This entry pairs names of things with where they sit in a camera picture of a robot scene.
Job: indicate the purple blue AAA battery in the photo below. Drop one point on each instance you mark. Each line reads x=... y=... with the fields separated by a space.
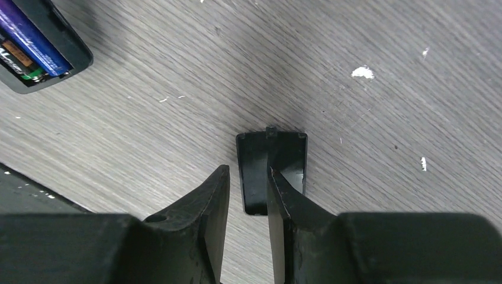
x=18 y=27

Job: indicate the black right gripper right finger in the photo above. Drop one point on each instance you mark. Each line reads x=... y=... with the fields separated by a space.
x=311 y=245

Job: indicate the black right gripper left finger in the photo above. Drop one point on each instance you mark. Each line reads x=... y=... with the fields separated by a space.
x=182 y=243

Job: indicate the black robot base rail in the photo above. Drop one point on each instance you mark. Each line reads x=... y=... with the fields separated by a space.
x=20 y=194

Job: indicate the black battery cover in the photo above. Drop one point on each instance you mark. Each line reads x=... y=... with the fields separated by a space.
x=288 y=152

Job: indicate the silver black AAA battery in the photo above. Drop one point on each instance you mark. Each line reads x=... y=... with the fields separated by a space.
x=19 y=62

